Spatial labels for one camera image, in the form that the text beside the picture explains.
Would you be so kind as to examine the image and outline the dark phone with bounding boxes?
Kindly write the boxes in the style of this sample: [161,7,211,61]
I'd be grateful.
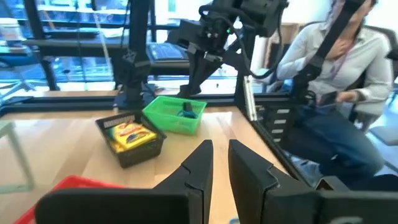
[318,91,339,108]

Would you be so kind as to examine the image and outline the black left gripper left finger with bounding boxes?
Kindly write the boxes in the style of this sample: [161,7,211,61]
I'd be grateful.
[154,139,215,224]

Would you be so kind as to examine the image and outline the red plastic basket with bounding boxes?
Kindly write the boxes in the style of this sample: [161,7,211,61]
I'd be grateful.
[12,175,125,224]

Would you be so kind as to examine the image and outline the grey office chair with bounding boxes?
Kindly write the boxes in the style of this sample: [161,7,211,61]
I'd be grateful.
[354,24,398,147]

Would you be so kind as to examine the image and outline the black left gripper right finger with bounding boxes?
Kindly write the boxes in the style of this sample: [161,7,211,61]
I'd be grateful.
[228,139,318,224]

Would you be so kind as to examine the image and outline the green plastic basket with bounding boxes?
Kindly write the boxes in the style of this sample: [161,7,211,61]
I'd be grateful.
[142,95,208,136]

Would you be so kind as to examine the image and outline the blue rubber band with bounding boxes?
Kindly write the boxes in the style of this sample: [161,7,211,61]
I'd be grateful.
[176,109,199,120]

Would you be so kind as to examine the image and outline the person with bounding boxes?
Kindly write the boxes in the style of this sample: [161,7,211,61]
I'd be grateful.
[264,0,394,187]

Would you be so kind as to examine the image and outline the black plastic basket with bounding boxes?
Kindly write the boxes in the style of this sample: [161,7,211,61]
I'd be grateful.
[95,110,167,169]

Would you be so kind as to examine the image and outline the person's hand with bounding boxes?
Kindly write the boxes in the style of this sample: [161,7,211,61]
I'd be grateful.
[336,91,356,104]

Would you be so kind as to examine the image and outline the black computer keyboard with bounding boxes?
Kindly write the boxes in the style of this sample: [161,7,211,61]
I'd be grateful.
[146,42,190,62]

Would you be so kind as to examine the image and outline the silver aluminium rail bracket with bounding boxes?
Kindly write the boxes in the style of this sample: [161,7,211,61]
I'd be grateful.
[243,74,258,122]

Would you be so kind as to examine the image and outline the black desk with keyboard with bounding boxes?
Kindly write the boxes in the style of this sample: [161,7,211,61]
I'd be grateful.
[23,37,192,77]

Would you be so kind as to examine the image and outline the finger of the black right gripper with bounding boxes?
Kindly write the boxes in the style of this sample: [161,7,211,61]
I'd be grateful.
[177,51,205,98]
[198,55,223,91]

